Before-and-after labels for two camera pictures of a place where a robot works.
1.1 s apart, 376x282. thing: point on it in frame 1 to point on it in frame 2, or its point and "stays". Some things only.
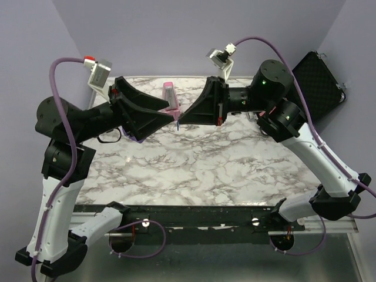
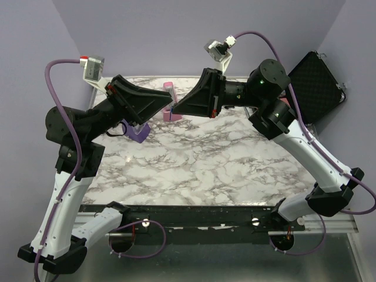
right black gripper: [204, 110] to [206, 98]
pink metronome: [168, 94] stays
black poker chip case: [319, 84] stays
